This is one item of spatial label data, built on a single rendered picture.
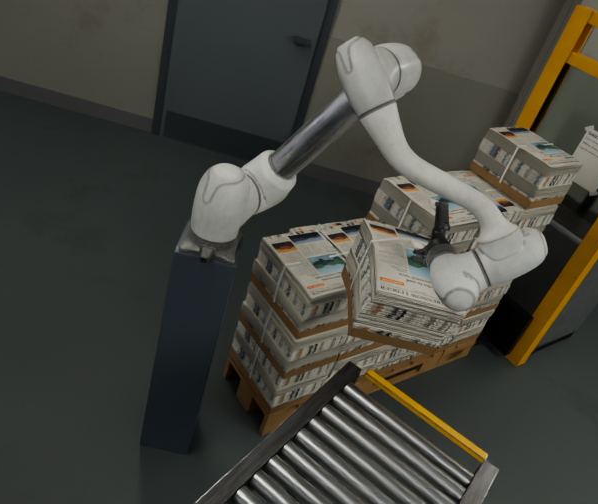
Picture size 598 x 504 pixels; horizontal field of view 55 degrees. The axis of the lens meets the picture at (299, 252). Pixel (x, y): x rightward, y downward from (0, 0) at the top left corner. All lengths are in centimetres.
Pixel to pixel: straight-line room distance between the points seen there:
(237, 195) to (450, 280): 68
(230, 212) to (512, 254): 81
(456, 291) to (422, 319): 34
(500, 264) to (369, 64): 58
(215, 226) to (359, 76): 65
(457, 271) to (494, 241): 11
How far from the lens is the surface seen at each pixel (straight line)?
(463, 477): 183
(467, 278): 145
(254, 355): 253
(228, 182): 172
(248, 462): 159
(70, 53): 482
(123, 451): 253
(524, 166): 282
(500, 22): 447
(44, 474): 248
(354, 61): 144
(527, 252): 148
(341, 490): 162
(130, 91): 474
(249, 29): 435
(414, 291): 169
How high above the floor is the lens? 209
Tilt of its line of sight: 34 degrees down
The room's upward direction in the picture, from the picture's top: 18 degrees clockwise
